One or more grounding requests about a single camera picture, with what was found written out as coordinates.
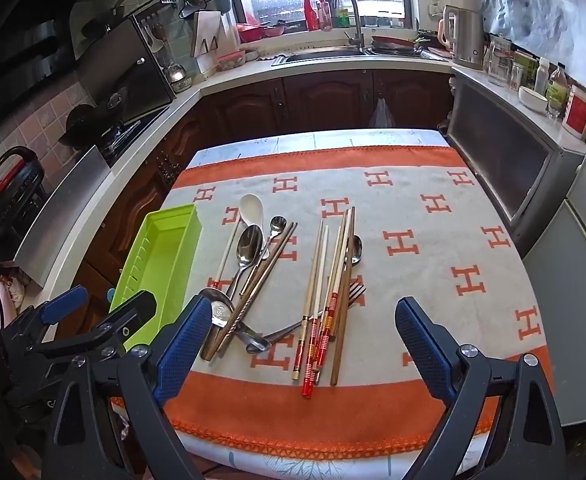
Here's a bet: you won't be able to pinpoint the grey cabinet appliance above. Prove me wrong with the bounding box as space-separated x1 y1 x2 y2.
447 66 586 256

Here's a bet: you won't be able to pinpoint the steel fork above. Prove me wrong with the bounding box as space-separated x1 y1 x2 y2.
259 280 368 347

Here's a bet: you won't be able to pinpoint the thin white chopstick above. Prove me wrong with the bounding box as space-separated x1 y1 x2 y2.
214 217 242 290

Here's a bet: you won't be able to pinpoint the large steel spoon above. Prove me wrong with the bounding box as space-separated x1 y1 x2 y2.
227 224 262 300

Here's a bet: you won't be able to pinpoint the red spray bottle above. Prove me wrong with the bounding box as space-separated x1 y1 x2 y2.
302 0 319 32

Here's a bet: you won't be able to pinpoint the red-ended bamboo chopstick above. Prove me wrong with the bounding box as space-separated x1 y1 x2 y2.
302 219 346 400
302 224 330 398

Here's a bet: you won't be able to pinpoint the steel kettle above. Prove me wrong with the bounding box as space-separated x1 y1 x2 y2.
438 4 485 70

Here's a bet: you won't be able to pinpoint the white bowl on counter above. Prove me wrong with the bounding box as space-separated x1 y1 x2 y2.
517 86 548 114

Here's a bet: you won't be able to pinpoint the clear plastic bottle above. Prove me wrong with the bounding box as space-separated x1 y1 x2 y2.
546 63 568 119

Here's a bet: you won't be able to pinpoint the pale chopstick red bands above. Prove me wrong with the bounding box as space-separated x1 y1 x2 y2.
312 214 347 384
292 218 324 382

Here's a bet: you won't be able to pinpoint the white ceramic spoon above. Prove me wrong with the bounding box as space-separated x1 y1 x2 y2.
238 193 264 233

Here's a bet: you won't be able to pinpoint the steel ladle spoon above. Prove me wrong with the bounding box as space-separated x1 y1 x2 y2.
200 287 271 353

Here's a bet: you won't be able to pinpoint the red white box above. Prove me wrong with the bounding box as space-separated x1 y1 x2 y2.
562 84 586 139

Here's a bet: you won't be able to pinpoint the green plastic utensil tray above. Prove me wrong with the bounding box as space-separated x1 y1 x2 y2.
110 204 202 349

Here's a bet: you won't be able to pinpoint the black wok on stove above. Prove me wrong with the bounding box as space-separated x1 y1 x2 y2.
58 56 146 151

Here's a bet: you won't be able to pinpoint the orange white H-pattern cloth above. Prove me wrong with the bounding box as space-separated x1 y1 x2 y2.
165 146 550 460

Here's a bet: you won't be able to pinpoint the glass jar on counter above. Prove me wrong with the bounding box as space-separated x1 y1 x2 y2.
487 36 512 87

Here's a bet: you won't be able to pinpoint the dark brown wooden chopstick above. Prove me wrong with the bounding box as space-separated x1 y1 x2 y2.
330 207 356 387

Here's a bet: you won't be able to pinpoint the chrome sink faucet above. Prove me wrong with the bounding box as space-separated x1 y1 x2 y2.
332 0 366 53

